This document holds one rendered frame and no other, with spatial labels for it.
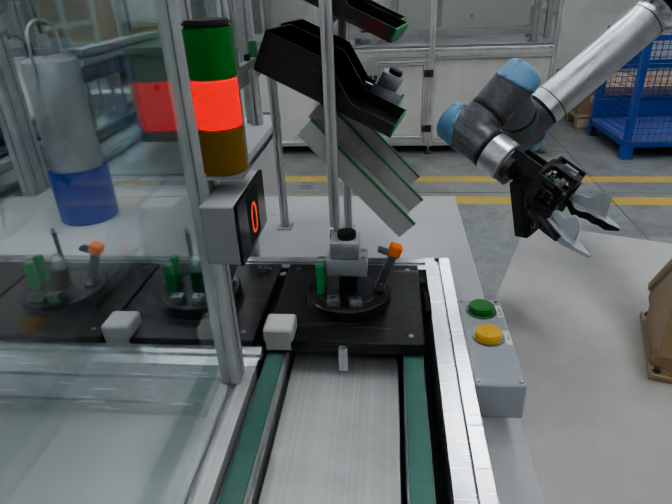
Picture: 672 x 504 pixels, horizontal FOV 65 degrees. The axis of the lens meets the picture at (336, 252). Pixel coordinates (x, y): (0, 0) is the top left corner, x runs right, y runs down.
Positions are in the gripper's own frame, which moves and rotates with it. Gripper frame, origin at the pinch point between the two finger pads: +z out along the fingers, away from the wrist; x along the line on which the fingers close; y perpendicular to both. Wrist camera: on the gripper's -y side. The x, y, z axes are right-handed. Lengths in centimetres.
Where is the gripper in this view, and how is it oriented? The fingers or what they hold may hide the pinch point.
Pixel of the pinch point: (598, 242)
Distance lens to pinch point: 99.8
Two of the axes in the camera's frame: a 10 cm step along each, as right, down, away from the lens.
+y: 1.0, -5.9, -8.0
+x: 7.5, -4.8, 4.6
